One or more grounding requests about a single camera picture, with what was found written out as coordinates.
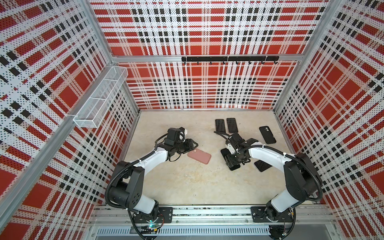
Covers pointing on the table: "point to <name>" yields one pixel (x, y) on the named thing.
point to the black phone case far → (267, 135)
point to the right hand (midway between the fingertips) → (233, 162)
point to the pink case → (200, 155)
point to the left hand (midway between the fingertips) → (195, 147)
